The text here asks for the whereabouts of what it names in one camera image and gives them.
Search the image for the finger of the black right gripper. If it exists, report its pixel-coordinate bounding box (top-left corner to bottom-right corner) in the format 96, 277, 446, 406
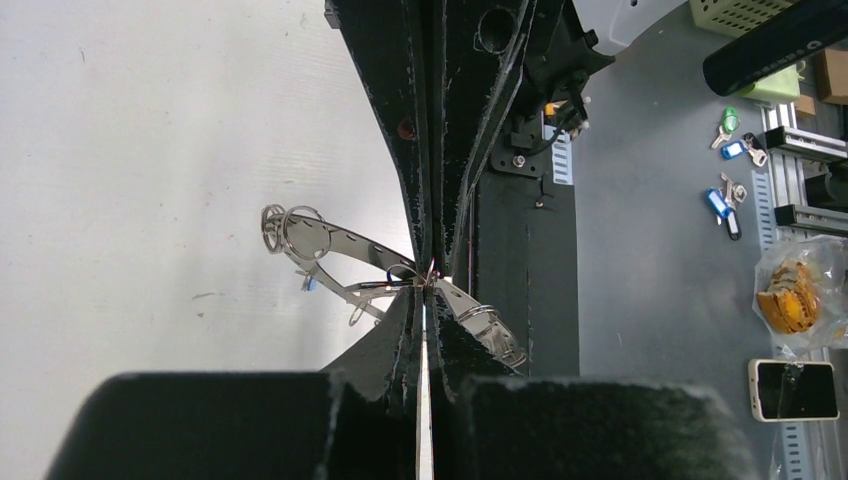
324, 0, 433, 271
433, 1, 563, 275

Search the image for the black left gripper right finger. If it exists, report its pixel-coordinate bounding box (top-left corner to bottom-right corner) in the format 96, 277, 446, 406
424, 290, 759, 479

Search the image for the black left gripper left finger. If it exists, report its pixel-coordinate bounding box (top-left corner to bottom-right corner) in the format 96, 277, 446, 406
47, 288, 419, 479

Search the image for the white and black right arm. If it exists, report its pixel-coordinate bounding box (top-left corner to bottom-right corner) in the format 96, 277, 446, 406
325, 1, 675, 274

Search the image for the green key tag bunch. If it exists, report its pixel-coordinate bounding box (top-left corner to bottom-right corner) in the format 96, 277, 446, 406
710, 107, 740, 150

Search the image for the blue key tag bunch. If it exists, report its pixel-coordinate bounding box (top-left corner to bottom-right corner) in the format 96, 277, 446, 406
704, 172, 748, 241

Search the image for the white smartphone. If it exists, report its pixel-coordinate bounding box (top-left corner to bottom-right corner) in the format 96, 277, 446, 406
748, 359, 841, 423

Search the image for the bagged orange food item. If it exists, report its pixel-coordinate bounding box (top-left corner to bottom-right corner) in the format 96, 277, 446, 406
752, 235, 847, 359

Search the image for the white slotted cable duct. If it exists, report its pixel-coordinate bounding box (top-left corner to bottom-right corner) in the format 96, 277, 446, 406
550, 132, 574, 186

